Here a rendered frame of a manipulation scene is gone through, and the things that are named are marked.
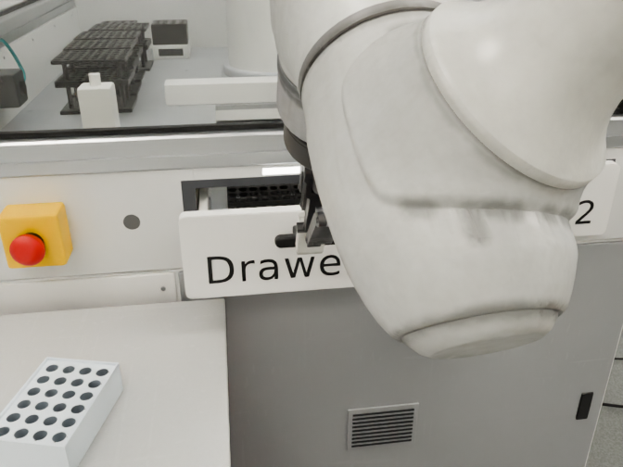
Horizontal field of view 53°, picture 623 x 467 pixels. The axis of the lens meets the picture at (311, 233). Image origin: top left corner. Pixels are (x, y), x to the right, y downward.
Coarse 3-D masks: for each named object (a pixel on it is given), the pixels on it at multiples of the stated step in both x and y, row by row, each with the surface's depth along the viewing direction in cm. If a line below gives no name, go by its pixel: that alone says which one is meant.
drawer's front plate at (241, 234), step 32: (192, 224) 71; (224, 224) 72; (256, 224) 72; (288, 224) 73; (192, 256) 73; (224, 256) 74; (256, 256) 74; (288, 256) 75; (320, 256) 75; (192, 288) 75; (224, 288) 76; (256, 288) 76; (288, 288) 77; (320, 288) 78
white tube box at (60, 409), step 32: (32, 384) 65; (64, 384) 65; (96, 384) 66; (0, 416) 60; (32, 416) 61; (64, 416) 61; (96, 416) 63; (0, 448) 58; (32, 448) 57; (64, 448) 57
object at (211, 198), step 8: (200, 192) 86; (208, 192) 87; (216, 192) 101; (224, 192) 101; (200, 200) 84; (208, 200) 84; (216, 200) 98; (224, 200) 98; (200, 208) 81; (208, 208) 82; (216, 208) 95; (224, 208) 95
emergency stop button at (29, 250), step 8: (16, 240) 74; (24, 240) 74; (32, 240) 74; (40, 240) 75; (16, 248) 74; (24, 248) 74; (32, 248) 74; (40, 248) 74; (16, 256) 74; (24, 256) 74; (32, 256) 74; (40, 256) 75; (24, 264) 75; (32, 264) 75
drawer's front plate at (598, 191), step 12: (612, 168) 87; (600, 180) 87; (612, 180) 88; (588, 192) 88; (600, 192) 88; (612, 192) 88; (588, 204) 89; (600, 204) 89; (576, 216) 89; (588, 216) 90; (600, 216) 90; (576, 228) 90; (588, 228) 91; (600, 228) 91
